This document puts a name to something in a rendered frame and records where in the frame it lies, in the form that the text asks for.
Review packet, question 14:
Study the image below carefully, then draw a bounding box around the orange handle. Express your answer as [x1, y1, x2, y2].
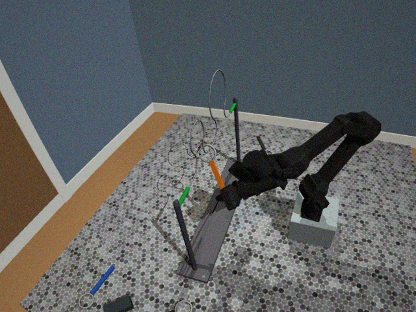
[199, 144, 225, 190]

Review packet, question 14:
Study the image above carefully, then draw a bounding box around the dark grey ring with blue handle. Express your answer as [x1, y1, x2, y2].
[78, 266, 115, 309]

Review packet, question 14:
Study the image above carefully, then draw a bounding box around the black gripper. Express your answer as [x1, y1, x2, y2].
[216, 176, 263, 211]

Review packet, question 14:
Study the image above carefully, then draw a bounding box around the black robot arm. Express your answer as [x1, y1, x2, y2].
[229, 111, 382, 222]

